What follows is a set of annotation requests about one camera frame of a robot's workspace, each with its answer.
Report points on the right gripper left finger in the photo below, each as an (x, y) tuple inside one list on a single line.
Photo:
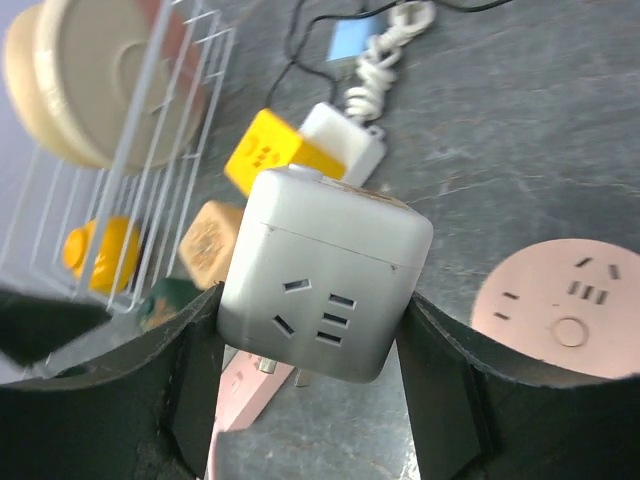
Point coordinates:
[(144, 410)]

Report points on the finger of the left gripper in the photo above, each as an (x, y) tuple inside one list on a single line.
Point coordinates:
[(33, 327)]

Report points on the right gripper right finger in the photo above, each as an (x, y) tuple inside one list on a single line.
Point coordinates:
[(481, 410)]

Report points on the pink long power strip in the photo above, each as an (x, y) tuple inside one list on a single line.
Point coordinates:
[(244, 392)]

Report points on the beige wooden cube socket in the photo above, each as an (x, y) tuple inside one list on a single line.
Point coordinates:
[(208, 244)]

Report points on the white cube socket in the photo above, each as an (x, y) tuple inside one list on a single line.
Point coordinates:
[(321, 274)]

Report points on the white multicolour power strip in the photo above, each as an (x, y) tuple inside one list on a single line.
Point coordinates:
[(359, 149)]

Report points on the yellow cube socket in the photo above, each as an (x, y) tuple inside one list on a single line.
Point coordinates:
[(270, 142)]

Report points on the orange bowl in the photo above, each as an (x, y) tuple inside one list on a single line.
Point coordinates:
[(116, 260)]

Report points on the pink round power socket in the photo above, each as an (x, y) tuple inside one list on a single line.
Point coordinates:
[(572, 303)]

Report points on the beige plate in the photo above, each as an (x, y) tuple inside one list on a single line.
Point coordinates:
[(71, 68)]

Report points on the pink rimmed plate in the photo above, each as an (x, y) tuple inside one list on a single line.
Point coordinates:
[(180, 55)]

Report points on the blue charger adapter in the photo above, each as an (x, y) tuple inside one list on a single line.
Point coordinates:
[(349, 41)]

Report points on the white wire dish rack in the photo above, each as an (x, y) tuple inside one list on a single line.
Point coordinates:
[(44, 197)]

